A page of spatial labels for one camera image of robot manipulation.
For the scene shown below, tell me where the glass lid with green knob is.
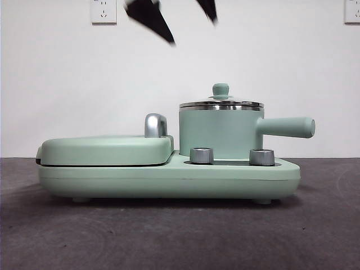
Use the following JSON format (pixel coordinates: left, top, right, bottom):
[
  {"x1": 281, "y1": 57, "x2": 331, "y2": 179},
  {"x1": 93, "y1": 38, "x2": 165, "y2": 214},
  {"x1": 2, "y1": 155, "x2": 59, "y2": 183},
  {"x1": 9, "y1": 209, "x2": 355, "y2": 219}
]
[{"x1": 179, "y1": 82, "x2": 265, "y2": 111}]

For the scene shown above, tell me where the mint green steamer pot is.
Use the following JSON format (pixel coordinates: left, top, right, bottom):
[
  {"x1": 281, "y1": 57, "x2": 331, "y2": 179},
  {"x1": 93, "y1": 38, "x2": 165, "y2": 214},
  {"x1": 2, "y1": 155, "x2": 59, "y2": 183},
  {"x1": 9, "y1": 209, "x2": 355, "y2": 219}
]
[{"x1": 178, "y1": 106, "x2": 316, "y2": 159}]

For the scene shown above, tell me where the silver control knob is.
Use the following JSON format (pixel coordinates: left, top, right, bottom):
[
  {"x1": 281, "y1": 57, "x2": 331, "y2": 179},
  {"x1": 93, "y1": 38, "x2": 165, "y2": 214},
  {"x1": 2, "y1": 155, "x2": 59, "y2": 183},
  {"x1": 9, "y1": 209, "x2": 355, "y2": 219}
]
[
  {"x1": 249, "y1": 148, "x2": 275, "y2": 166},
  {"x1": 190, "y1": 147, "x2": 214, "y2": 164}
]

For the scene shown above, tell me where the mint green breakfast maker base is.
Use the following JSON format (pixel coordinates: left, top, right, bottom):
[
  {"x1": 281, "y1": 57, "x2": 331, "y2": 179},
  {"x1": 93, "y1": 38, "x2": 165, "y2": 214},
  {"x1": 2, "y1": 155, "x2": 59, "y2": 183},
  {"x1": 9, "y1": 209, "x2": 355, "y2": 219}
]
[{"x1": 38, "y1": 148, "x2": 301, "y2": 204}]

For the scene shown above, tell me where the white wall socket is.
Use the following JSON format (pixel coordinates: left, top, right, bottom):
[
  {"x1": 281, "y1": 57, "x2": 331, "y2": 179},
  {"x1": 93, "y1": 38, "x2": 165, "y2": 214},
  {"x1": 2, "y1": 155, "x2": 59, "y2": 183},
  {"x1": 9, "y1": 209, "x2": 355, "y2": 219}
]
[
  {"x1": 90, "y1": 0, "x2": 118, "y2": 25},
  {"x1": 344, "y1": 0, "x2": 360, "y2": 25}
]

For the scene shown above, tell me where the chrome cover handle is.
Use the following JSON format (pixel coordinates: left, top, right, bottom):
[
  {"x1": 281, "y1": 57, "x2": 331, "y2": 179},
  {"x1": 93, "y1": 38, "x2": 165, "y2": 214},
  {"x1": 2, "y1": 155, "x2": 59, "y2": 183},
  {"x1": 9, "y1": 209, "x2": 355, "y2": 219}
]
[{"x1": 144, "y1": 112, "x2": 168, "y2": 138}]

